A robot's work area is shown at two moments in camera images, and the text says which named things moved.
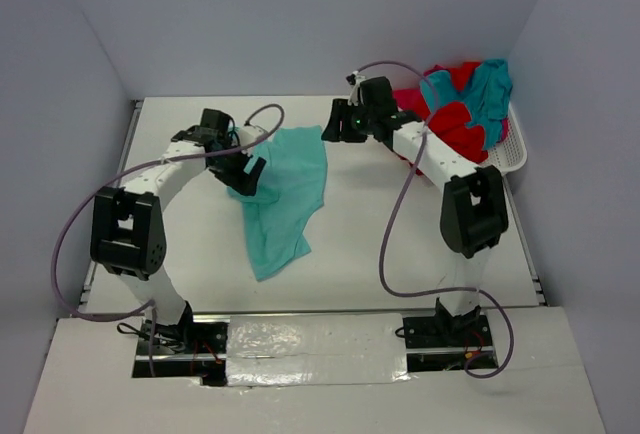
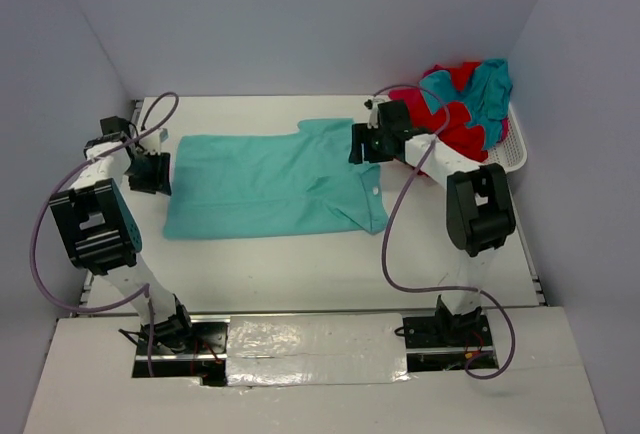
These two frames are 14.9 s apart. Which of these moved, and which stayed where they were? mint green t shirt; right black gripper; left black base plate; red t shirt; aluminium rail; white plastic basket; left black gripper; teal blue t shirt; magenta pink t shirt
Moved: left black gripper; right black gripper; mint green t shirt
Stayed: left black base plate; red t shirt; aluminium rail; white plastic basket; magenta pink t shirt; teal blue t shirt
